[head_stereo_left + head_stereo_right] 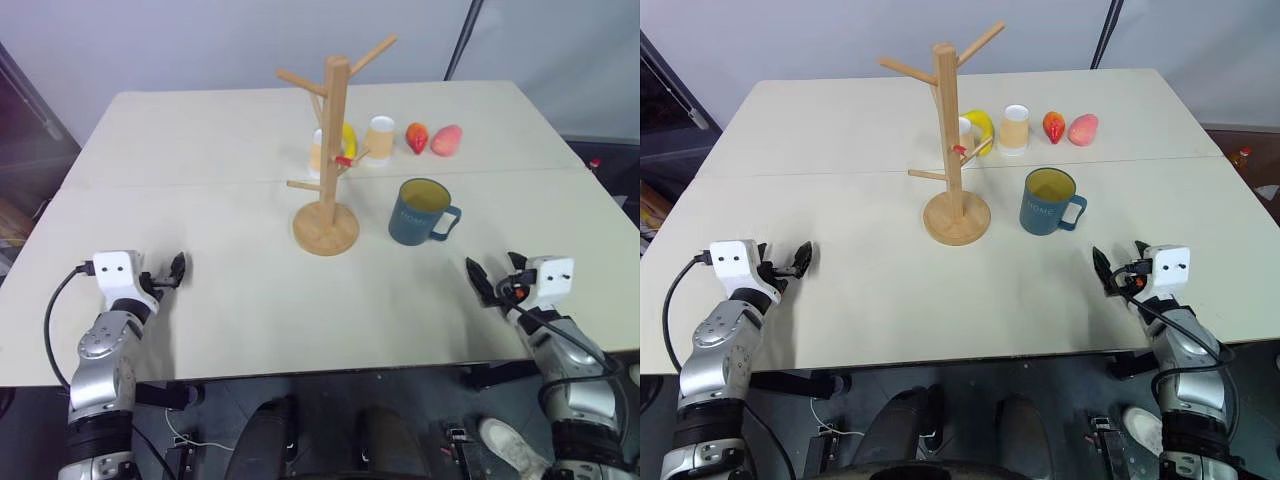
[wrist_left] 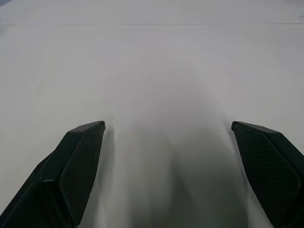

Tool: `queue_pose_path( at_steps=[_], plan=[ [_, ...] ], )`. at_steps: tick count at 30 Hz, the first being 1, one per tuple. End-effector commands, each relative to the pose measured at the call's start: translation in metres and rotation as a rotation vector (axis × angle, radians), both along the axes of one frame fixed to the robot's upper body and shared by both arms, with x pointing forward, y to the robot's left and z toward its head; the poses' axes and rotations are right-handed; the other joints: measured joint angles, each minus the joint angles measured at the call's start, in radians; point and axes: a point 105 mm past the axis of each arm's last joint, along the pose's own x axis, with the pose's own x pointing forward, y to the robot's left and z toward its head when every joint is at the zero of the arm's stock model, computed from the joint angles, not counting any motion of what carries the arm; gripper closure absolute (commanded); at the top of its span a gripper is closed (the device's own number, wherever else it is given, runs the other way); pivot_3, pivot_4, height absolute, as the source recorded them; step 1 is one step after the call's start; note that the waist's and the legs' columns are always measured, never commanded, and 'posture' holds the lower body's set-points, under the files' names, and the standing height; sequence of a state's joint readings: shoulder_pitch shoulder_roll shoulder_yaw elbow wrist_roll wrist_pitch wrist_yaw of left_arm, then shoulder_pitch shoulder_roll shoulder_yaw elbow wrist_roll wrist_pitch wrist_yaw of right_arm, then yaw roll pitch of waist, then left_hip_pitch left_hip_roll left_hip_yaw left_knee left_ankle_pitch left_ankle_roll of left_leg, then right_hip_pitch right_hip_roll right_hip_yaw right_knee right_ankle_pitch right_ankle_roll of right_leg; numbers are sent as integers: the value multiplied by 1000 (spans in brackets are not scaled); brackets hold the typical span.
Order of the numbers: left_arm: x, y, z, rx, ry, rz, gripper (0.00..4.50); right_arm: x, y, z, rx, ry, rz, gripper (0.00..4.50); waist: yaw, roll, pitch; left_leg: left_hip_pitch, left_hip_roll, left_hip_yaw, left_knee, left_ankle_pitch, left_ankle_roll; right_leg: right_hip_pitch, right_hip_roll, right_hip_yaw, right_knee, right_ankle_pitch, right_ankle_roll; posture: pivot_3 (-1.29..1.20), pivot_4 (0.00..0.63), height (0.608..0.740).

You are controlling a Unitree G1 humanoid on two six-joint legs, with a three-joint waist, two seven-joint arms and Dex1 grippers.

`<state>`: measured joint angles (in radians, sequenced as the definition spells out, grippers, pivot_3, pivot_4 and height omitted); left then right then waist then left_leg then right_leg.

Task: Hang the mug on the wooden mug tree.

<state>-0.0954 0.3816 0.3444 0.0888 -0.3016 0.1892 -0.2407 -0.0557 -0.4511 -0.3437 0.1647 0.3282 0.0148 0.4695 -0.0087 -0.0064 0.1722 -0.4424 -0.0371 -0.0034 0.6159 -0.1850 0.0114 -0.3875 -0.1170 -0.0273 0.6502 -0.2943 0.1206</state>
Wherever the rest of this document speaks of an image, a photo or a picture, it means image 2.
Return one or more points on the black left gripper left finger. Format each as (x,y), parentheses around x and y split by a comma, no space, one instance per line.
(59,178)

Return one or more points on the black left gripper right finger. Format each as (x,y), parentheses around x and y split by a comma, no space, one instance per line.
(270,171)

